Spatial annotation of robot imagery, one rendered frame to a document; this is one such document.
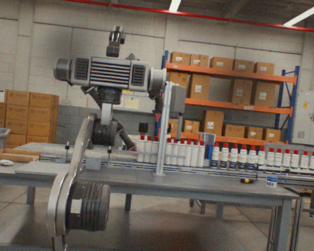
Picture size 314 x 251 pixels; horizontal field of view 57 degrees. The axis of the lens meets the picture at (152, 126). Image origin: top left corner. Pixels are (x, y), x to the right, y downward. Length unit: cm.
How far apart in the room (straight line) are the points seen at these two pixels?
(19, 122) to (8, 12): 287
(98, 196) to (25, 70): 604
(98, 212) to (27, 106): 442
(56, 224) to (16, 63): 614
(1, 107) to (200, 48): 428
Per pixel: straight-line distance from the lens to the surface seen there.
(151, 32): 681
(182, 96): 212
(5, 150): 252
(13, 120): 548
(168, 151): 220
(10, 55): 721
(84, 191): 112
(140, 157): 219
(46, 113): 534
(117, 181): 178
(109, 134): 151
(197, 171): 224
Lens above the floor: 127
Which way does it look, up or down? 3 degrees down
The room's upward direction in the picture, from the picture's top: 6 degrees clockwise
